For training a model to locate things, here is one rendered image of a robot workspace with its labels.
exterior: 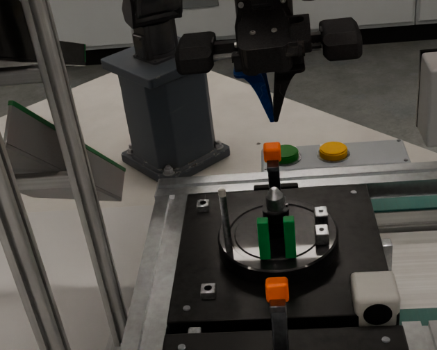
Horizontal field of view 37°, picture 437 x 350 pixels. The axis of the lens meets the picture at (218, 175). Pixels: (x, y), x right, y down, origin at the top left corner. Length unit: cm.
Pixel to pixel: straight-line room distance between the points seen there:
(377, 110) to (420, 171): 226
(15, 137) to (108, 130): 71
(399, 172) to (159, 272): 36
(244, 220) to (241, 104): 60
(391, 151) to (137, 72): 41
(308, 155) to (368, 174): 10
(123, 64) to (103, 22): 285
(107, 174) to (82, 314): 20
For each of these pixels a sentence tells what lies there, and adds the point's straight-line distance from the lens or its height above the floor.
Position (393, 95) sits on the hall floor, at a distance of 333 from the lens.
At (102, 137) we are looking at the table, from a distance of 131.
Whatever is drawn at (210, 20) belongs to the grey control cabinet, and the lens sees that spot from 383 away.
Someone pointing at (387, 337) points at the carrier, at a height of 97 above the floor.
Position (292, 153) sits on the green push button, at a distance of 95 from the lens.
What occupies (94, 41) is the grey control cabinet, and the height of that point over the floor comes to 16.
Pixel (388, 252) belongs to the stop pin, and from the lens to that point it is 79.
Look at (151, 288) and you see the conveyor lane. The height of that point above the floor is 96.
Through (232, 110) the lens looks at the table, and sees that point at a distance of 134.
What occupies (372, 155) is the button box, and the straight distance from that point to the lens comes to 96.
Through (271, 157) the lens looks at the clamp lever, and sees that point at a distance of 76.
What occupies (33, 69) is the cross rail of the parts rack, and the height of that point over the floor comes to 123.
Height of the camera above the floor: 146
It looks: 32 degrees down
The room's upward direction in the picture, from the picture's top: 7 degrees counter-clockwise
